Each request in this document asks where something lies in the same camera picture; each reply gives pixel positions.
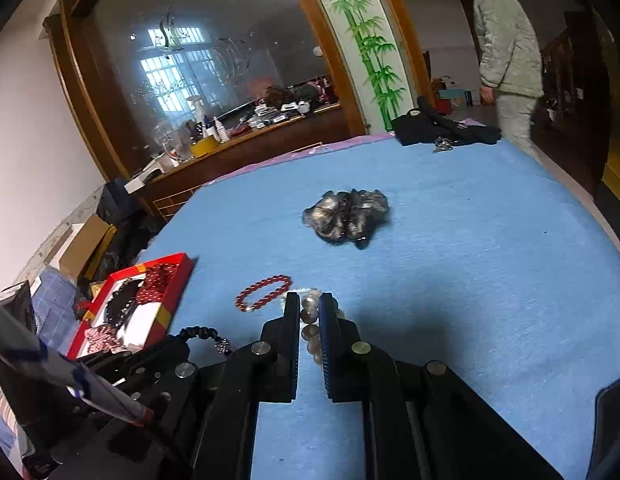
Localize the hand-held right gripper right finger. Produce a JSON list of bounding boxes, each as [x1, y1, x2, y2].
[[319, 292, 565, 480]]

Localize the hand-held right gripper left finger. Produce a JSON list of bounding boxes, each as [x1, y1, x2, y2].
[[160, 292, 301, 480]]

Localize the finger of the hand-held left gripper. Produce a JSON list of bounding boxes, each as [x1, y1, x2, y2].
[[77, 339, 185, 412]]

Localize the pearl bead bracelet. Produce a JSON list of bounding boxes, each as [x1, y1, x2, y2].
[[290, 287, 348, 366]]

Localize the red tray with white inside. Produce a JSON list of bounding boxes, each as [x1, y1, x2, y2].
[[67, 252, 197, 361]]

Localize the black bead bracelet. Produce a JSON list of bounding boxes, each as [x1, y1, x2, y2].
[[179, 325, 231, 357]]

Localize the blue checked bag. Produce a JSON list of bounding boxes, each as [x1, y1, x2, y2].
[[32, 265, 81, 321]]

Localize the cardboard box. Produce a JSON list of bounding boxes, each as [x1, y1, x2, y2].
[[57, 215, 118, 281]]

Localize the grey patterned scrunchie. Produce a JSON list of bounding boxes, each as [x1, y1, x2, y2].
[[302, 187, 391, 251]]

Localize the dark blue bag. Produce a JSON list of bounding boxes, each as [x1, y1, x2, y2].
[[97, 177, 141, 223]]

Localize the white flat box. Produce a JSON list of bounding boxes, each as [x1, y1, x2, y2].
[[124, 165, 165, 195]]

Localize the clear jar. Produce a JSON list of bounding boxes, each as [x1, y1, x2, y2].
[[155, 125, 191, 161]]

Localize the counter clutter pile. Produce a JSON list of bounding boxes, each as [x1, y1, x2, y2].
[[235, 77, 341, 131]]

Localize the black clothes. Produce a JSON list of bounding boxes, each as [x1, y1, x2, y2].
[[392, 96, 503, 147]]

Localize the white spray bottle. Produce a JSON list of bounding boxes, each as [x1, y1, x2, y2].
[[187, 95, 208, 138]]

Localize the dark blue object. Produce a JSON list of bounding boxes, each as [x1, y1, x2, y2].
[[587, 372, 620, 480]]

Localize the bamboo painted pillar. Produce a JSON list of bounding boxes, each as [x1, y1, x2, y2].
[[295, 0, 415, 133]]

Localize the red bead bracelet pile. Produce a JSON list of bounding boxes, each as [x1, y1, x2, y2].
[[140, 262, 183, 306]]

